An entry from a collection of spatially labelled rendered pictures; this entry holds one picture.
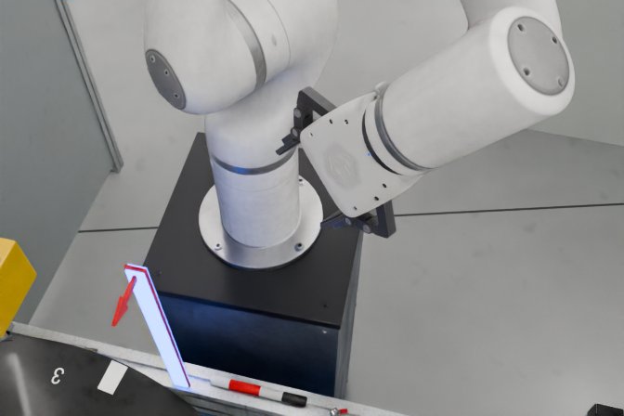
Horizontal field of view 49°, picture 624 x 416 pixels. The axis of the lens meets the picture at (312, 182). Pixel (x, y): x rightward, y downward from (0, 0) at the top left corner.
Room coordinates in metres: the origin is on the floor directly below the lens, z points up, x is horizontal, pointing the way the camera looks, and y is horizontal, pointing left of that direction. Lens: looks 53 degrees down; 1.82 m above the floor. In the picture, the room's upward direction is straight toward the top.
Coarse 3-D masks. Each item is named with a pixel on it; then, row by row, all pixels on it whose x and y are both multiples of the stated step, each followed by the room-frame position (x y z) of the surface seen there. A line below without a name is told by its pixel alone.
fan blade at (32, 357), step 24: (24, 336) 0.29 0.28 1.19; (0, 360) 0.26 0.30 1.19; (24, 360) 0.26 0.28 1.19; (48, 360) 0.27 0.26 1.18; (72, 360) 0.27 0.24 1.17; (96, 360) 0.27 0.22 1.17; (0, 384) 0.24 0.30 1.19; (24, 384) 0.24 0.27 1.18; (72, 384) 0.24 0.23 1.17; (96, 384) 0.25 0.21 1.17; (120, 384) 0.25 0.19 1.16; (144, 384) 0.25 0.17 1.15; (0, 408) 0.22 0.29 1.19; (24, 408) 0.22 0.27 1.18; (48, 408) 0.22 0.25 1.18; (72, 408) 0.22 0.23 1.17; (96, 408) 0.22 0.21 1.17; (120, 408) 0.23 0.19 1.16; (144, 408) 0.23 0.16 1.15; (168, 408) 0.23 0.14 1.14; (192, 408) 0.24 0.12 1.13
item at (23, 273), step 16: (0, 240) 0.47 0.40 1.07; (0, 256) 0.45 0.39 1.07; (16, 256) 0.46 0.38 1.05; (0, 272) 0.43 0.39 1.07; (16, 272) 0.45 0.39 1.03; (32, 272) 0.47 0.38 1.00; (0, 288) 0.42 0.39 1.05; (16, 288) 0.43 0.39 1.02; (0, 304) 0.40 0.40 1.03; (16, 304) 0.42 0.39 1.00; (0, 320) 0.39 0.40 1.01; (0, 336) 0.38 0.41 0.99
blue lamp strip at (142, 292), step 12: (144, 276) 0.36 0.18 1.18; (144, 288) 0.36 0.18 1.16; (144, 300) 0.36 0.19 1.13; (144, 312) 0.36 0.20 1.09; (156, 312) 0.36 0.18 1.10; (156, 324) 0.36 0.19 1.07; (156, 336) 0.36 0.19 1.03; (168, 336) 0.36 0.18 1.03; (168, 348) 0.36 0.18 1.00; (168, 360) 0.36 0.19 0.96; (180, 372) 0.36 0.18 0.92; (180, 384) 0.36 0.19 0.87
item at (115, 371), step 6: (114, 366) 0.27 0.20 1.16; (120, 366) 0.27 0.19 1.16; (108, 372) 0.26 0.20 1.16; (114, 372) 0.26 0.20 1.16; (120, 372) 0.26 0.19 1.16; (102, 378) 0.25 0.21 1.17; (108, 378) 0.25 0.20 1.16; (114, 378) 0.26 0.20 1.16; (120, 378) 0.26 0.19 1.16; (102, 384) 0.25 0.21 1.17; (108, 384) 0.25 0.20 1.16; (114, 384) 0.25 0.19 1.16; (108, 390) 0.24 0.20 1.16; (114, 390) 0.24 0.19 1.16
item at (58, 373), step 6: (54, 366) 0.26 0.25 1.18; (60, 366) 0.26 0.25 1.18; (66, 366) 0.26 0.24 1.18; (48, 372) 0.25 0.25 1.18; (54, 372) 0.25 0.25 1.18; (60, 372) 0.25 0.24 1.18; (66, 372) 0.26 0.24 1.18; (48, 378) 0.25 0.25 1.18; (54, 378) 0.25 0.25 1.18; (60, 378) 0.25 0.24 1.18; (66, 378) 0.25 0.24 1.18; (48, 384) 0.24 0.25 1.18; (54, 384) 0.24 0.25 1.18; (60, 384) 0.24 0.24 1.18; (60, 390) 0.24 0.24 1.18
